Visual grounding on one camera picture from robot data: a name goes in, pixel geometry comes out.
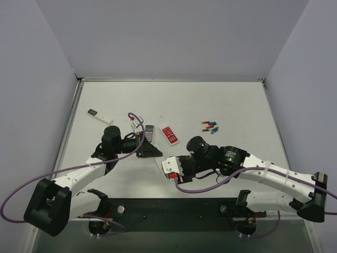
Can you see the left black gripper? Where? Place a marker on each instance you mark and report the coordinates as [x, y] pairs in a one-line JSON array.
[[140, 145]]

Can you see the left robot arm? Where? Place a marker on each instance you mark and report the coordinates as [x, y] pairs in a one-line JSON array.
[[55, 202]]

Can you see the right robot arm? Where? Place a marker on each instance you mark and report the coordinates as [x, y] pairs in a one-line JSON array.
[[303, 194]]

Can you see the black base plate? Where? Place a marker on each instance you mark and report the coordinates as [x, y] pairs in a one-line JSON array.
[[175, 214]]

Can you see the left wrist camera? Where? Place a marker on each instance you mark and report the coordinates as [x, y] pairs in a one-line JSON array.
[[135, 123]]

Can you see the grey white remote control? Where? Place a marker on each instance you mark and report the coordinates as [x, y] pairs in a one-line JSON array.
[[149, 133]]

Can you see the white remote black tip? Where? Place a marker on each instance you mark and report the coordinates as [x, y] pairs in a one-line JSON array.
[[103, 118]]

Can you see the red white remote control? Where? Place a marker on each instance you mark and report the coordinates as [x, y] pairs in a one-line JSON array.
[[169, 135]]

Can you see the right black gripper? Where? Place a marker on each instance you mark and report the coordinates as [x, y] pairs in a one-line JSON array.
[[186, 171]]

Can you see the aluminium frame rail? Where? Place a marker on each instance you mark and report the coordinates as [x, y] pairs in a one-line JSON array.
[[273, 214]]

